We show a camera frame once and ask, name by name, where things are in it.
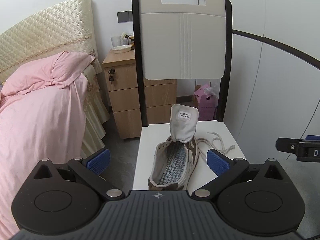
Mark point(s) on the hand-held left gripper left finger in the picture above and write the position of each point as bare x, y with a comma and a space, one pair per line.
100, 160

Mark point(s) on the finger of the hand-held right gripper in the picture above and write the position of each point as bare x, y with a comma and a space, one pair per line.
286, 145
313, 137

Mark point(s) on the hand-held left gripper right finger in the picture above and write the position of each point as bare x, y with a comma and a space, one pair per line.
217, 161

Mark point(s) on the white shoelace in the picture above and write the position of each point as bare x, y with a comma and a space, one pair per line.
217, 133

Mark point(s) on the brown and white sneaker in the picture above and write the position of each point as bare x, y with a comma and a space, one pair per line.
175, 160

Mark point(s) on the pink cardboard box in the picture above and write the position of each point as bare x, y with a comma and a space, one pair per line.
203, 107

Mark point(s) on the wooden bedside cabinet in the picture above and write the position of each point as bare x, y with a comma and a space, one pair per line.
125, 97

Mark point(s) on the white crumpled plastic bag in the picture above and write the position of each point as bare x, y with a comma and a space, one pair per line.
211, 91

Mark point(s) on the cabinet keys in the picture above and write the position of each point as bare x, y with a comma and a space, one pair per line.
112, 77

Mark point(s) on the pink pillow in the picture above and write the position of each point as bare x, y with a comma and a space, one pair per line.
45, 72

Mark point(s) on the white bowl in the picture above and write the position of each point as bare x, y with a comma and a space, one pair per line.
121, 48

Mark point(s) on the clear glass cup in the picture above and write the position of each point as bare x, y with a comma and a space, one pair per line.
116, 41

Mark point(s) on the small ornaments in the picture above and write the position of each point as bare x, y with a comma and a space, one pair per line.
128, 40

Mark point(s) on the cream quilted headboard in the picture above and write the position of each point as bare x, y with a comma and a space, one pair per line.
50, 27

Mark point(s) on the black curved wall trim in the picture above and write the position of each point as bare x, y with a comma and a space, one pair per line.
275, 41

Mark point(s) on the white chair with black frame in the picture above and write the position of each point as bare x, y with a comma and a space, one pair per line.
175, 42

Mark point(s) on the grey wall switch panel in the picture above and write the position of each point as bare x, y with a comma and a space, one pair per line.
124, 16

